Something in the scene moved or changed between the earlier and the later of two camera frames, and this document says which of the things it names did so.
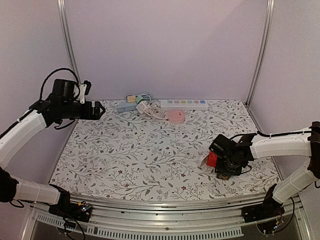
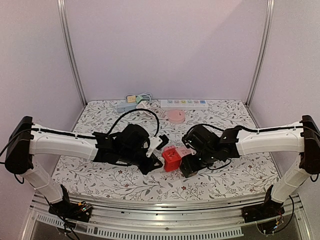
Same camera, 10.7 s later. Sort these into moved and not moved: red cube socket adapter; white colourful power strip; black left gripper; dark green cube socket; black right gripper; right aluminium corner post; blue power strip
Moved: dark green cube socket; red cube socket adapter; black left gripper; black right gripper
Not moved: white colourful power strip; blue power strip; right aluminium corner post
